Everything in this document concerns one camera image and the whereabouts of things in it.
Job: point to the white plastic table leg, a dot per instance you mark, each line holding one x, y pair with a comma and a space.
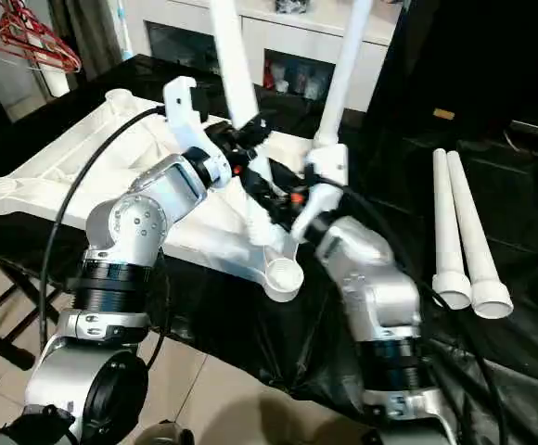
348, 65
478, 232
236, 65
447, 222

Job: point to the white plastic table top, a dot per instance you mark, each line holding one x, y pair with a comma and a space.
83, 167

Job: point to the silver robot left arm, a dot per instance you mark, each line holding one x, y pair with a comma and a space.
139, 222

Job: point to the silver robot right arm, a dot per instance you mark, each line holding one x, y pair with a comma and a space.
376, 287

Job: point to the small red bottle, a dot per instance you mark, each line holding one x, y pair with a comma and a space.
269, 76

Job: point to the white glass-door cabinet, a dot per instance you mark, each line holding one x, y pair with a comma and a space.
250, 37

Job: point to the dark patterned jar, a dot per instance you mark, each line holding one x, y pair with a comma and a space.
295, 6

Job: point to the small brown cardboard piece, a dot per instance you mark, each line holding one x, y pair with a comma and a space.
443, 114

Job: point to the grey curtain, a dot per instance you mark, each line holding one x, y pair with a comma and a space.
88, 37

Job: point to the black plastic mat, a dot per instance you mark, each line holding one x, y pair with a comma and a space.
519, 185

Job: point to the black folding table frame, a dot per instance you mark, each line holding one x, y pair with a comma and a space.
9, 315

